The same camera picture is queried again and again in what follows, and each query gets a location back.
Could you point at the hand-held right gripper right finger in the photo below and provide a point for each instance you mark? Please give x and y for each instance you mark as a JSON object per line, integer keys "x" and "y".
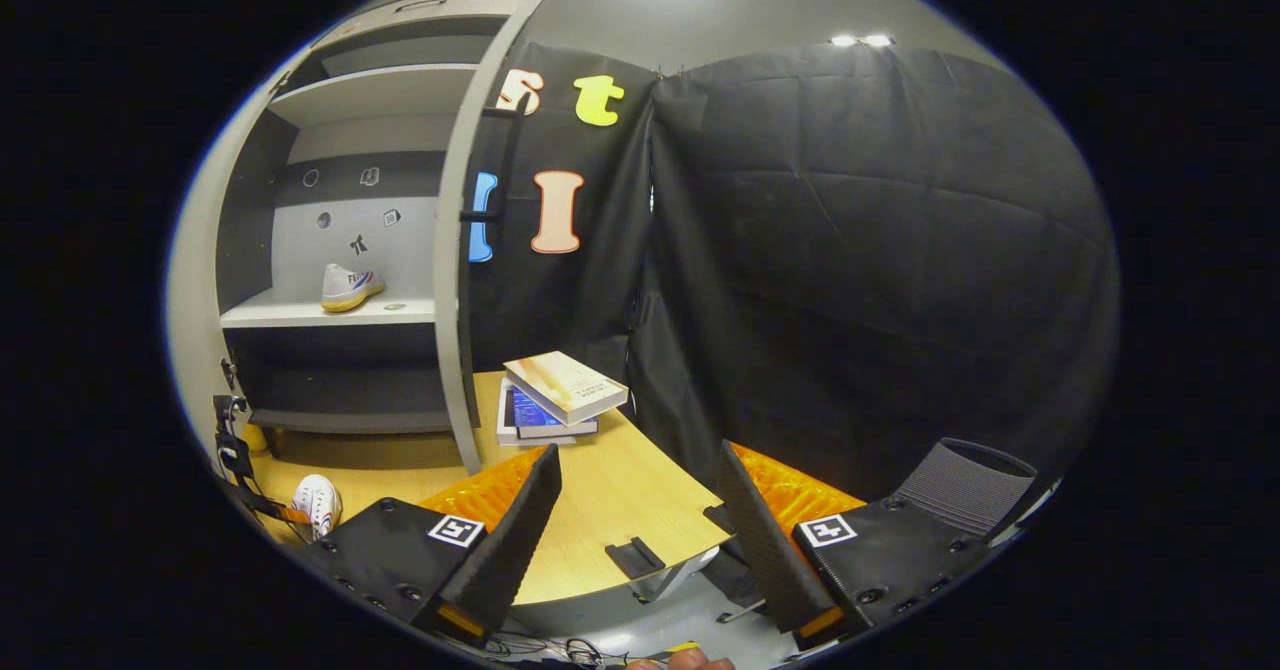
{"x": 770, "y": 550}

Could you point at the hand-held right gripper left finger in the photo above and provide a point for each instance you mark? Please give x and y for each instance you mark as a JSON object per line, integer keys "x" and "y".
{"x": 500, "y": 550}

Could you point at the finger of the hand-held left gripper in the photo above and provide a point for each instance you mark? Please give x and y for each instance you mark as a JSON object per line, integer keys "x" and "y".
{"x": 268, "y": 507}

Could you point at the white canvas shoe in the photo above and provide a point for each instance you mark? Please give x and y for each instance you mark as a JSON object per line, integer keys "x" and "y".
{"x": 350, "y": 288}
{"x": 318, "y": 502}

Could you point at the white shoe cabinet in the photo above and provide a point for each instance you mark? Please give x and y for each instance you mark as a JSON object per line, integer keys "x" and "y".
{"x": 300, "y": 315}

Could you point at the white book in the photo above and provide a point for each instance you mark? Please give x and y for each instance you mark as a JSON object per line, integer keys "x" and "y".
{"x": 505, "y": 425}

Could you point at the black table clamp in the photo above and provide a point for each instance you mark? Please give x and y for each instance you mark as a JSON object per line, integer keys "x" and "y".
{"x": 635, "y": 557}

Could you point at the blue book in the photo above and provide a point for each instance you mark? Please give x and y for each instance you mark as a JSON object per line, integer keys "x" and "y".
{"x": 545, "y": 418}

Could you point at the tan book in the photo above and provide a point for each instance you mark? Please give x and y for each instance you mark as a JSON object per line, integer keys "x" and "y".
{"x": 565, "y": 382}

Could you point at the black backdrop cloth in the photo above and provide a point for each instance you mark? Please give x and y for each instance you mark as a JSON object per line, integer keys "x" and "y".
{"x": 850, "y": 250}

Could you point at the small ceiling light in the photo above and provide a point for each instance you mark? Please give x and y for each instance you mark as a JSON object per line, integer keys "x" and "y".
{"x": 860, "y": 40}

